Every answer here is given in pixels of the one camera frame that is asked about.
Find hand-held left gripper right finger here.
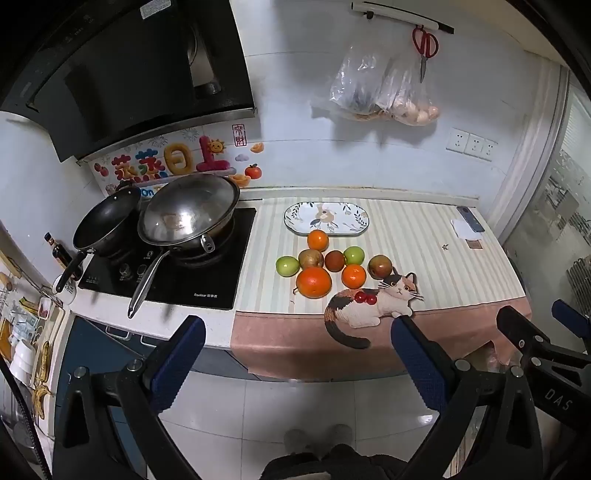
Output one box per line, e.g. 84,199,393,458
390,316,546,480

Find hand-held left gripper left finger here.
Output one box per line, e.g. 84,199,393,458
53,315,207,480

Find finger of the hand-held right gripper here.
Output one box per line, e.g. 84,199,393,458
551,299,591,333
496,305,591,370

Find brown round fruit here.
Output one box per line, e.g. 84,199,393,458
368,254,393,280
298,248,325,270

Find large orange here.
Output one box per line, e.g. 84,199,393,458
296,266,333,299

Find oval patterned plate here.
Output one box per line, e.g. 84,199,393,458
283,202,371,237

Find calico cat shaped mat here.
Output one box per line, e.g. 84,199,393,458
323,272,426,350

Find black gas stove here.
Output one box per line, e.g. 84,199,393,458
78,207,257,311

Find stainless wok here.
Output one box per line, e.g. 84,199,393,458
127,175,241,319

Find blue kitchen cabinet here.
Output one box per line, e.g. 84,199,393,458
48,316,259,444

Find person's right shoe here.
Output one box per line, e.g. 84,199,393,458
321,424,354,455

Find person's shoe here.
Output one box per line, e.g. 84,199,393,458
284,428,315,457
321,424,354,455

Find white paper sheet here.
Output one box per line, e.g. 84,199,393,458
451,218,483,241

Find glass sliding door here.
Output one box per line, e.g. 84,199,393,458
503,74,591,305

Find white mug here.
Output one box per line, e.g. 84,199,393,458
52,272,80,305

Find yellow curved object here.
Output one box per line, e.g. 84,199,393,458
30,340,54,418

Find person's dark trouser legs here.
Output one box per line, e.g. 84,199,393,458
265,444,411,480

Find person's left shoe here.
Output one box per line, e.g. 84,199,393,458
284,428,315,457

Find stack of white bowls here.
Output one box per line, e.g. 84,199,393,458
9,339,38,384

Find domed wok lid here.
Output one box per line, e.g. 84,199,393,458
137,173,241,245

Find black frying pan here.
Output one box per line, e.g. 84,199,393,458
55,185,143,294

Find dark sauce bottle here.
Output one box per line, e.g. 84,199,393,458
44,232,75,273

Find plastic bag of eggs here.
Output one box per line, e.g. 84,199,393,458
376,55,441,126

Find plastic bag with dark contents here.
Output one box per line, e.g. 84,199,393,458
311,44,393,121

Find black range hood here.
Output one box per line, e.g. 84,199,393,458
0,0,256,162

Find white wall socket panel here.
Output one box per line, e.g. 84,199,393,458
445,128,498,161

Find set of colourful wall stickers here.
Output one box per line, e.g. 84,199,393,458
92,122,265,197

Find red handled scissors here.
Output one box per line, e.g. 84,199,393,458
412,26,439,84

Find wall hook rail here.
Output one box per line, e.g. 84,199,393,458
350,1,455,35

